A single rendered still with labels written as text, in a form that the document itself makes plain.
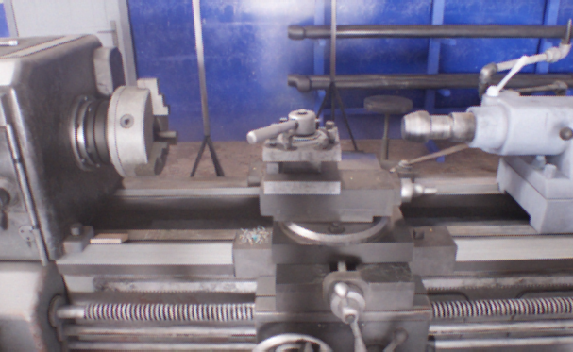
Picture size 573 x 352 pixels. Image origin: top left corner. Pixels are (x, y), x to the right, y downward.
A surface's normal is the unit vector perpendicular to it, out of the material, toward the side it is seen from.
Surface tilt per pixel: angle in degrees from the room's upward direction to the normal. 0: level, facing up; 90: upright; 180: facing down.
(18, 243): 90
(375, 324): 90
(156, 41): 90
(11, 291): 32
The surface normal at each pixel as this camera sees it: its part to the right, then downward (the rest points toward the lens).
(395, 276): -0.02, -0.91
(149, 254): -0.02, -0.51
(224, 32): -0.01, 0.40
